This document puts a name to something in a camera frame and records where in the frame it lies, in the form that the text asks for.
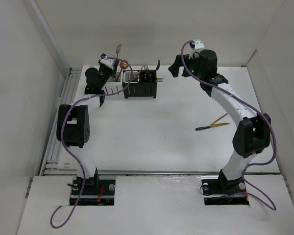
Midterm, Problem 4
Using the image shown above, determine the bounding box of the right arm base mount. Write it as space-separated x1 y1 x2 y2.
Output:
200 178 249 206

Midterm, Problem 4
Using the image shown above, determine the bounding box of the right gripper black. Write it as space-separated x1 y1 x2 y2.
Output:
168 52 204 80

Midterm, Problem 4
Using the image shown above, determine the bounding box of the aluminium rail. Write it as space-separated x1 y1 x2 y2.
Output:
38 67 82 176
98 170 280 177

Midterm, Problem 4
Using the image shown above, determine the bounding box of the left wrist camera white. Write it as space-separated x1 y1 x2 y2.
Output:
98 53 116 70

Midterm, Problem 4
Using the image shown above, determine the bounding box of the white insert cup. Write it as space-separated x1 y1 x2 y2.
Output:
123 71 139 83

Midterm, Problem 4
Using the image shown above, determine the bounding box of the silver spoon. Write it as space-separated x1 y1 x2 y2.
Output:
116 44 122 58

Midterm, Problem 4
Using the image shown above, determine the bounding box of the white utensil holder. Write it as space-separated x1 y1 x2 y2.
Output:
103 70 124 100

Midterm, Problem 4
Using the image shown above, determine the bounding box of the black utensil holder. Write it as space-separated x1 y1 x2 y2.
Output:
122 70 157 98

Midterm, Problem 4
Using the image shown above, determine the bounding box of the aluminium rail left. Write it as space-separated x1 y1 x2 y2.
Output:
38 67 82 176

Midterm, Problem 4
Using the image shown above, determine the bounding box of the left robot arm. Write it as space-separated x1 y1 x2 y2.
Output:
56 54 120 194

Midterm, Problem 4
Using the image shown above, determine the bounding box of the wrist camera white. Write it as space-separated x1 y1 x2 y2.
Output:
189 40 205 59
98 53 116 70

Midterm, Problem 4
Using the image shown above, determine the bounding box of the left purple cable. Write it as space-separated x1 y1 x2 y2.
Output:
49 55 133 229

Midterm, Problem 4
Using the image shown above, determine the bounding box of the aluminium rail front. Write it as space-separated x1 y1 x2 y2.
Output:
98 170 280 177

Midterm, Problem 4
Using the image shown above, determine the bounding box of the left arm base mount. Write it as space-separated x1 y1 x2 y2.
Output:
68 174 116 206

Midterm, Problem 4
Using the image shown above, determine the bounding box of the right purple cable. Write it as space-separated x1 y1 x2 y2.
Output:
180 40 278 211

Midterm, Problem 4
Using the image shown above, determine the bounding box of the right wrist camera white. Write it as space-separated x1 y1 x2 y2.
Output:
189 40 205 59

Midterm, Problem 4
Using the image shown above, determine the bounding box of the purple cable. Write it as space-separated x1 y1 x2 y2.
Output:
180 40 278 211
49 55 133 229

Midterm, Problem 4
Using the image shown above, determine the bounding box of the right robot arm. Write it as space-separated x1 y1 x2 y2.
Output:
169 49 271 193

